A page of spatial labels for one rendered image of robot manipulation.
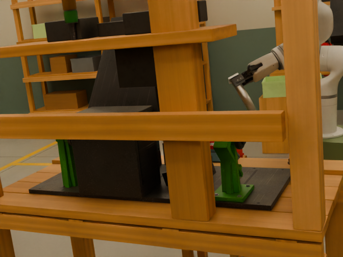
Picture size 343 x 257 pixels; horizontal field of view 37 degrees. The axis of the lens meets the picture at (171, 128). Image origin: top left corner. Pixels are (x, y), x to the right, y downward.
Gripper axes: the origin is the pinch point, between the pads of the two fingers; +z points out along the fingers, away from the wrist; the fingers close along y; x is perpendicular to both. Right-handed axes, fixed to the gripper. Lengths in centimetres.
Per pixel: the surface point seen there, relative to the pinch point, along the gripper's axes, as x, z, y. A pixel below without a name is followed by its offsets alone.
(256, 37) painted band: -208, -133, -525
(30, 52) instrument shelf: -46, 60, 12
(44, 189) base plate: -14, 92, -38
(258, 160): 19, 3, -59
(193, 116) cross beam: 7.9, 20.6, 18.0
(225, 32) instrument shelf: -10.6, -2.1, 20.3
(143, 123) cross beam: -0.7, 36.3, 12.0
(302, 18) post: 4.1, -20.4, 35.7
